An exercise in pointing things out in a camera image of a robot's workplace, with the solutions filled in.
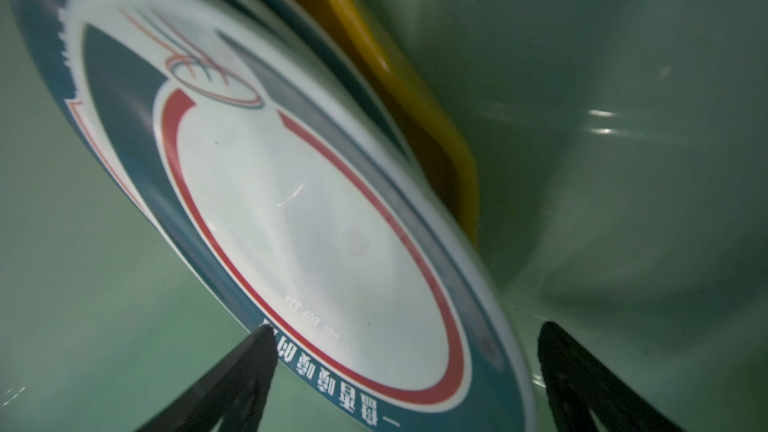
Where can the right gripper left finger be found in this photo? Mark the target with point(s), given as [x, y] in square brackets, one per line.
[231, 396]

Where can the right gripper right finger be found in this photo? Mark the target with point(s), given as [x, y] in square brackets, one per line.
[582, 391]

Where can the white plate red green rim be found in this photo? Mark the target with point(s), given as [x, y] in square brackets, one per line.
[288, 203]

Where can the yellow scalloped dotted plate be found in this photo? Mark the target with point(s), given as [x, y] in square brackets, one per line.
[438, 145]

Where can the white plate dark lettered rim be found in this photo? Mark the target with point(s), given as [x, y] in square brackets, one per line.
[312, 42]

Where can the light green plastic bin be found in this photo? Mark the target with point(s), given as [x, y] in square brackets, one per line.
[621, 153]

